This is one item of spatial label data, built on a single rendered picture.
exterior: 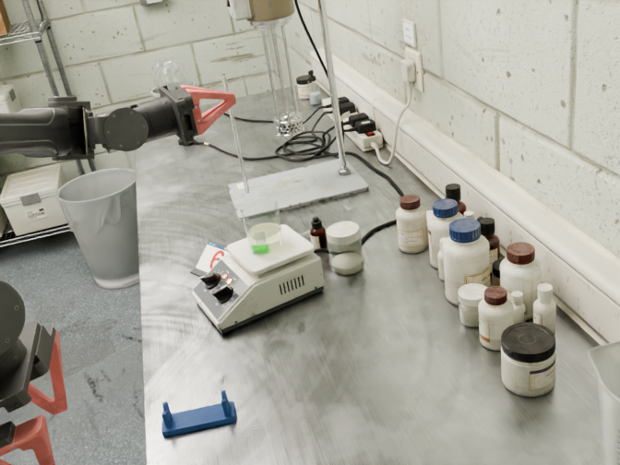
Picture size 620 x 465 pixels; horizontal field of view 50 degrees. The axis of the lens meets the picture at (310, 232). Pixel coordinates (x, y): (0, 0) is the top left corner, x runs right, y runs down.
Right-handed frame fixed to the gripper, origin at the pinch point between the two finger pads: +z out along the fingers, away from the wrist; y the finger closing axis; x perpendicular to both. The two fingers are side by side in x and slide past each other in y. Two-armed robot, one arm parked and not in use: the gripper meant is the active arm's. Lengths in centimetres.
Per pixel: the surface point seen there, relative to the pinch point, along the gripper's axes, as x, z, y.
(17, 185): 83, -43, 226
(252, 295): 30.1, -5.0, -7.3
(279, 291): 31.3, -0.3, -7.0
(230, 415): 33.7, -16.7, -27.0
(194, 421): 33.7, -21.2, -25.1
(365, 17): 8, 59, 62
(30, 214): 93, -41, 211
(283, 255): 26.5, 2.4, -4.8
